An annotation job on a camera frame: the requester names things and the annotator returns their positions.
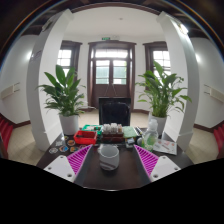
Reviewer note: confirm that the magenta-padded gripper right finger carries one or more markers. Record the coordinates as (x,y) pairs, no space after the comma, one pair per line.
(146,160)

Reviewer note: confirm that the brown wooden glazed door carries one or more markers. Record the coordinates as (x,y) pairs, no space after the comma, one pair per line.
(111,71)

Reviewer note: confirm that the green box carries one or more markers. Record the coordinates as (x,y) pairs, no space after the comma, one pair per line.
(91,127)

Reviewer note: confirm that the green exit sign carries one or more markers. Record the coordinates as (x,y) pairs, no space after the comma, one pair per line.
(105,38)

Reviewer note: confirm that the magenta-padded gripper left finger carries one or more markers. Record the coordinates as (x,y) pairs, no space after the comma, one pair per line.
(77,160)

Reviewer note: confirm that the white wall-mounted box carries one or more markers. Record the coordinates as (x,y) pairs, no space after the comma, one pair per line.
(215,94)
(9,91)

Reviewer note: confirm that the potted plant in white pot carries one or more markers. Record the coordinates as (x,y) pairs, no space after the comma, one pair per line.
(63,95)
(163,91)

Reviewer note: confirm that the red plastic box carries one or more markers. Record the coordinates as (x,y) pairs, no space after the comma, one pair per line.
(85,138)

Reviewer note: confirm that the white mug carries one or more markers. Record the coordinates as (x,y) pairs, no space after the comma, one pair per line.
(108,158)

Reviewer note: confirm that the black chair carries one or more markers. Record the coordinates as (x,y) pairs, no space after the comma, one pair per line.
(115,111)

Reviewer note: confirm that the brown-framed window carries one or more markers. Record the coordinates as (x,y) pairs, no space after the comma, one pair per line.
(161,56)
(65,58)

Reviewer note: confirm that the white printed paper sheet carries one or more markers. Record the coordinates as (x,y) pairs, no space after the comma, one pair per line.
(166,146)

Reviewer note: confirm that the flat green book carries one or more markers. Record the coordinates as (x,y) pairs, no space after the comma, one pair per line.
(130,132)

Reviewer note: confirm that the clear green-labelled drink bottle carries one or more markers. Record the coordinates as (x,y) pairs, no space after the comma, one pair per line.
(150,136)

